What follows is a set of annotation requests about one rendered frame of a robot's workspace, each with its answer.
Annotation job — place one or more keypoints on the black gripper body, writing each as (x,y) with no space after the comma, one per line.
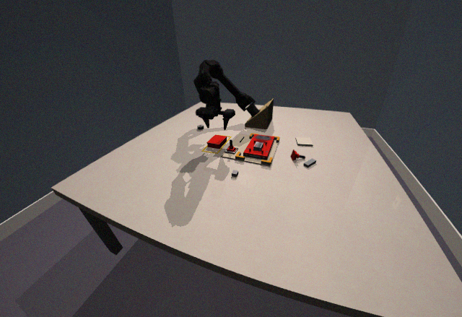
(228,113)

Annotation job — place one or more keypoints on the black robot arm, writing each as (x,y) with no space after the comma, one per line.
(209,90)

